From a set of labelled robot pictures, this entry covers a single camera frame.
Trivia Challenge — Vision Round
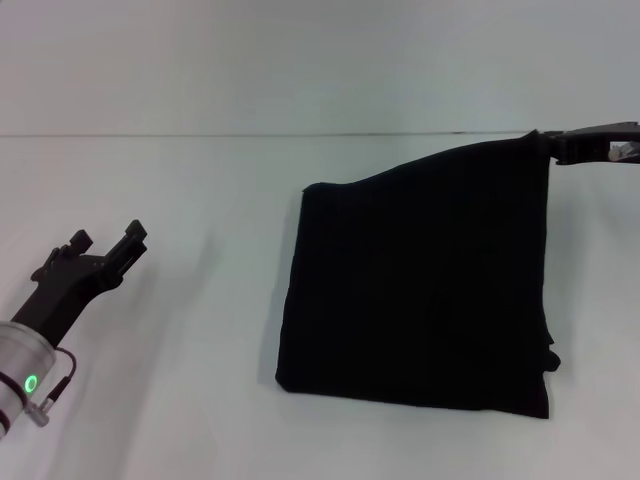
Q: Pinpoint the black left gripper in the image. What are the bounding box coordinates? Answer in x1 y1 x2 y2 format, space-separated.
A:
9 218 149 347

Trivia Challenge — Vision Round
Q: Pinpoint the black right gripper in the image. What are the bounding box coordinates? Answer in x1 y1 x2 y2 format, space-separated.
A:
533 120 640 167

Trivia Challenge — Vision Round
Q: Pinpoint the black t-shirt with FREE print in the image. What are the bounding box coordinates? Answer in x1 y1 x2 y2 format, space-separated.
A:
274 128 562 421

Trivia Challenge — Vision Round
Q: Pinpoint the grey cable with metal plug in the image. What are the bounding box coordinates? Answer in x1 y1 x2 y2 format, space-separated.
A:
25 348 77 427

